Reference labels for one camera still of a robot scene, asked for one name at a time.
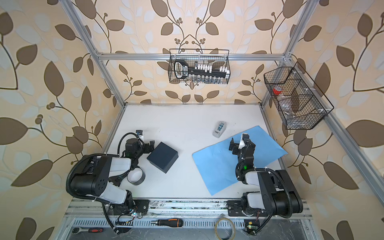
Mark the dark navy gift box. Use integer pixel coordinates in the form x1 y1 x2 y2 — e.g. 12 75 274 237
147 142 179 174

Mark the light blue wrapping paper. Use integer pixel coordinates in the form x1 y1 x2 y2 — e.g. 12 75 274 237
192 126 287 196

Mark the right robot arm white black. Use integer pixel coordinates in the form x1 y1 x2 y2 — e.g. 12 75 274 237
229 134 304 219

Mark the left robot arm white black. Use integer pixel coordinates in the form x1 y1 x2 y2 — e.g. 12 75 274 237
66 130 155 215

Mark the grey tape dispenser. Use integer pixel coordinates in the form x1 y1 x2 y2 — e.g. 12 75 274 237
213 121 227 138

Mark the clear tape roll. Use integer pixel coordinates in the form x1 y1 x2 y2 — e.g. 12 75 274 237
214 216 236 240

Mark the black orange screwdriver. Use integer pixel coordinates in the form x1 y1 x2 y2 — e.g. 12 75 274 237
151 219 184 228

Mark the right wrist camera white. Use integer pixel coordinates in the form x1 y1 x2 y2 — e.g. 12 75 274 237
241 133 250 142

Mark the grey duct tape roll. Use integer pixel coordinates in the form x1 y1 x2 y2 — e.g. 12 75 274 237
127 167 146 186

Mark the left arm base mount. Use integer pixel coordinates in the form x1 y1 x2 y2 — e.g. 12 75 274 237
110 199 150 216

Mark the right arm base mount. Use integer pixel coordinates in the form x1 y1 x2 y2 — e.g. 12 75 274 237
226 200 268 217

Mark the right wire basket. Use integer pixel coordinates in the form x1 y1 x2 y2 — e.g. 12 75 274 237
264 62 334 130

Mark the wire basket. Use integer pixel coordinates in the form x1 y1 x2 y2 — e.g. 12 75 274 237
168 48 231 85
264 62 334 130

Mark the black socket set rail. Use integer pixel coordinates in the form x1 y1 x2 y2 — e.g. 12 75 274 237
173 60 231 80

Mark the back wire basket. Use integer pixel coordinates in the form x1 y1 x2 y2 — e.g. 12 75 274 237
168 48 231 85

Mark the red handled ratchet wrench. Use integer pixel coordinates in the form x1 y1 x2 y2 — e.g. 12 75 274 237
72 227 104 235

